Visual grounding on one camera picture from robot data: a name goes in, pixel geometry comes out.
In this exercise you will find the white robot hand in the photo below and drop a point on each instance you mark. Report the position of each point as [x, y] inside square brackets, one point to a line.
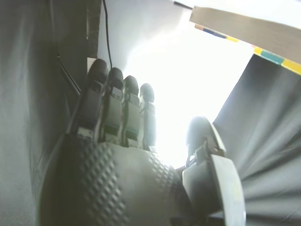
[117, 188]

